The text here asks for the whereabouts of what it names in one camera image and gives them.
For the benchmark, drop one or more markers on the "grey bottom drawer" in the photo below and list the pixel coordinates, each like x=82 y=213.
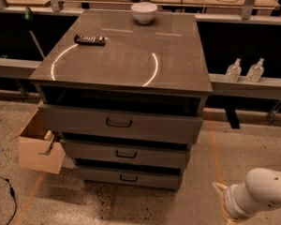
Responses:
x=139 y=179

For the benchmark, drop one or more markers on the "grey middle drawer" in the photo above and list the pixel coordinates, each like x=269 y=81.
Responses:
x=130 y=154

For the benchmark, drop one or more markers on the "grey drawer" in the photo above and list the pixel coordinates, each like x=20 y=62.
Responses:
x=139 y=179
x=124 y=125
x=130 y=154

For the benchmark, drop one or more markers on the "grey top drawer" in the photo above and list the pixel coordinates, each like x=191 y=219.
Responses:
x=124 y=125

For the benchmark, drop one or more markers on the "cardboard box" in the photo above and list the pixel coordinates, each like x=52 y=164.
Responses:
x=39 y=149

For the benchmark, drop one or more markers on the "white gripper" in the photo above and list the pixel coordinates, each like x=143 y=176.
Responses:
x=230 y=199

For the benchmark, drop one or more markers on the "white ceramic bowl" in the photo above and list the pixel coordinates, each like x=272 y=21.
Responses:
x=144 y=12

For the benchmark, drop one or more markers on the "clear pump bottle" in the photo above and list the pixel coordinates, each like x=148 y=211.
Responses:
x=234 y=71
x=255 y=72

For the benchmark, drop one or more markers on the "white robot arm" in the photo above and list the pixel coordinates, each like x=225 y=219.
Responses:
x=259 y=192

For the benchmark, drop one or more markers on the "grey drawer cabinet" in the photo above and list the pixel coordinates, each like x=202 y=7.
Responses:
x=156 y=68

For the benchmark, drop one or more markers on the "right clear pump bottle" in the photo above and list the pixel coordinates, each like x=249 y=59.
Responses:
x=255 y=72

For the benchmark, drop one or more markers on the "left clear pump bottle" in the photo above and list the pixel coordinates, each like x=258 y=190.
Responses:
x=234 y=71

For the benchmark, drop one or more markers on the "black remote control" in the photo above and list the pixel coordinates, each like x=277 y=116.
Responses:
x=90 y=41

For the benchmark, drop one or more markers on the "grey metal rail shelf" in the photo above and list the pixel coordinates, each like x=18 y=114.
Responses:
x=268 y=88

